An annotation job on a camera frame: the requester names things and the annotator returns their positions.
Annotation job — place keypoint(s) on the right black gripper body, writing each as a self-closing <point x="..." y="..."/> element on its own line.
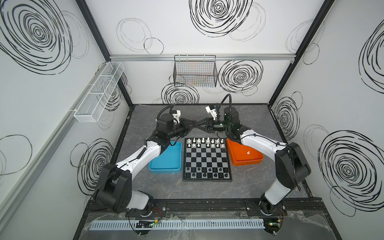
<point x="208" y="124"/>

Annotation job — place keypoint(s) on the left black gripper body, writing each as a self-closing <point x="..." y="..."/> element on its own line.
<point x="186" y="125"/>

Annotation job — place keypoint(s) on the orange plastic tray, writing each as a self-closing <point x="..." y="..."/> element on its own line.
<point x="239" y="157"/>

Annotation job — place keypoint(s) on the teal plastic tray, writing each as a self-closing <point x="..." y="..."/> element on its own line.
<point x="169" y="162"/>

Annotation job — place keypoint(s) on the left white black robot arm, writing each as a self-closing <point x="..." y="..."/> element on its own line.
<point x="114" y="187"/>

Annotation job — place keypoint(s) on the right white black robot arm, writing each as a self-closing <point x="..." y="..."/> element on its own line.
<point x="291" y="165"/>

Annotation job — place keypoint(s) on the black white chess board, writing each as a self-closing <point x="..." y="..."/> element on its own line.
<point x="206" y="162"/>

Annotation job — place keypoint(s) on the black wire basket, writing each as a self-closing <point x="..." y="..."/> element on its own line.
<point x="195" y="71"/>

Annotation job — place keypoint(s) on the clear wire wall shelf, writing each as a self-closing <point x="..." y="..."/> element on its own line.
<point x="96" y="99"/>

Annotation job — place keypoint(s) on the black mounting rail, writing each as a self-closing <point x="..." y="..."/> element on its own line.
<point x="250" y="207"/>

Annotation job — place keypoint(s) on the white slotted cable duct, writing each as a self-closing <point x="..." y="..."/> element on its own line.
<point x="213" y="224"/>

